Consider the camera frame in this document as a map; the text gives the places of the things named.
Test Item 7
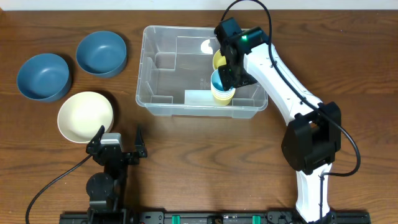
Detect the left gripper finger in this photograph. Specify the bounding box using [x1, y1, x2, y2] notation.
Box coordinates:
[134, 126, 147, 157]
[86, 125, 105, 154]

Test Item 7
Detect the light blue cup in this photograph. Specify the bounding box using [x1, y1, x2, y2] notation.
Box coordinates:
[211, 70, 224, 91]

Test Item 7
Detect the yellow cup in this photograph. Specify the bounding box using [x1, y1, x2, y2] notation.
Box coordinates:
[213, 92, 234, 98]
[213, 96, 232, 106]

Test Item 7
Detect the yellow cup front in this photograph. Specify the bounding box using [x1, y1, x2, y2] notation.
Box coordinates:
[213, 96, 232, 106]

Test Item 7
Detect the yellow small bowl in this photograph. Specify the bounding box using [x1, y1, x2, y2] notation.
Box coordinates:
[212, 50, 226, 70]

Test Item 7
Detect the cream bowl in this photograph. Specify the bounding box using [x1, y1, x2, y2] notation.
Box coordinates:
[57, 91, 114, 143]

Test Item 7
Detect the dark blue bowl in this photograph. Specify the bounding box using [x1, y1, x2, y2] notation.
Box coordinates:
[16, 54, 72, 103]
[76, 30, 127, 78]

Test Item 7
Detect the pink cup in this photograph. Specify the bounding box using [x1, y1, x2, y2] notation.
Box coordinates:
[211, 86, 236, 95]

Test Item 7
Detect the cream white cup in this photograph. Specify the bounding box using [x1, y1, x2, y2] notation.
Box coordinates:
[211, 89, 236, 98]

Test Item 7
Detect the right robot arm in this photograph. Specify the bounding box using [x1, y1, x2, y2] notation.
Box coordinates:
[215, 24, 341, 223]

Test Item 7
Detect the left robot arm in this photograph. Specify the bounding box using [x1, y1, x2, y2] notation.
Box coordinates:
[86, 126, 148, 224]

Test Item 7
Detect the clear plastic storage container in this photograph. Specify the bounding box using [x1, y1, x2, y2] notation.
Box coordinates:
[136, 26, 268, 119]

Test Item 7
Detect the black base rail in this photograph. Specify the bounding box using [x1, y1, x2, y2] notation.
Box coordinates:
[58, 210, 372, 224]

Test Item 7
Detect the left black cable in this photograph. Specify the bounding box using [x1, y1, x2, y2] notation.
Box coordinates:
[25, 154, 93, 224]

